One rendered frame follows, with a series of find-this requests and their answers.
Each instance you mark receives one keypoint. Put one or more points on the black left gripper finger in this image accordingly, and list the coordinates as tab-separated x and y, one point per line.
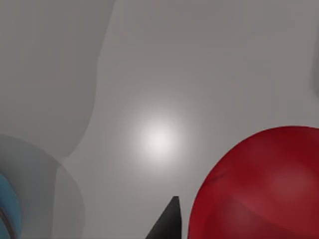
170	222

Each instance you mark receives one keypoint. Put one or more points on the red apple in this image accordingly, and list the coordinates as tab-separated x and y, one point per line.
259	189

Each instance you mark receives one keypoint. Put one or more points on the blue cup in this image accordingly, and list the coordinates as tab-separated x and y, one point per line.
8	206

